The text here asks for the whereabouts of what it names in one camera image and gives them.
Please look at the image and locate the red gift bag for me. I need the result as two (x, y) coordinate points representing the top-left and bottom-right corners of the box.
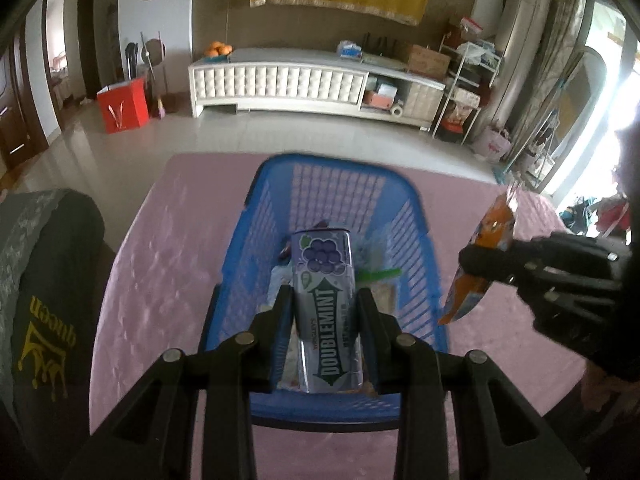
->
(96, 77), (149, 133)

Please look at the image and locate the orange sausage snack pack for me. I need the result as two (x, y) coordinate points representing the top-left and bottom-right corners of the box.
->
(438, 186), (518, 325)

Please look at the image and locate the blue plastic basket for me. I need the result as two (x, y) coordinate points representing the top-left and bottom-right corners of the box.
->
(204, 154), (448, 428)

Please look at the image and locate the standing mirror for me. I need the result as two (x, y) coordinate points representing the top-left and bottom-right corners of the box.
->
(516, 47), (608, 193)

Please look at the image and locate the white metal shelf rack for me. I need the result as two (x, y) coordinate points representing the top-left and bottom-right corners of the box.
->
(432, 32), (502, 145)

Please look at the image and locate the pile of oranges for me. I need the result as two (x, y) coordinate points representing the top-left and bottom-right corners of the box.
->
(204, 41), (233, 58)

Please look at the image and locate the cardboard box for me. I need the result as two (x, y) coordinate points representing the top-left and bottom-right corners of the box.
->
(406, 44), (451, 80)

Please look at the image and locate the blue clear candy bag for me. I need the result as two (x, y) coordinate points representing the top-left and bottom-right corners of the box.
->
(267, 244), (294, 307)

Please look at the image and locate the blue tissue box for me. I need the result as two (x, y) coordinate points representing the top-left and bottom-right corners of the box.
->
(336, 40), (362, 60)

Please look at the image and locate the pink shopping bag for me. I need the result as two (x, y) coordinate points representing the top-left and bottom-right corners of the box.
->
(471, 126), (511, 164)

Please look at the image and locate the white TV cabinet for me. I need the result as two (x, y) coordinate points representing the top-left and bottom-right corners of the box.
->
(189, 48), (446, 131)

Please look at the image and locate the white standing air conditioner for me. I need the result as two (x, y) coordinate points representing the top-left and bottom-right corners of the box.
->
(480, 0), (551, 129)

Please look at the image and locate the Doublemint gum tin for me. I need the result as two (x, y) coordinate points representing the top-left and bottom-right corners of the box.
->
(291, 228), (363, 394)

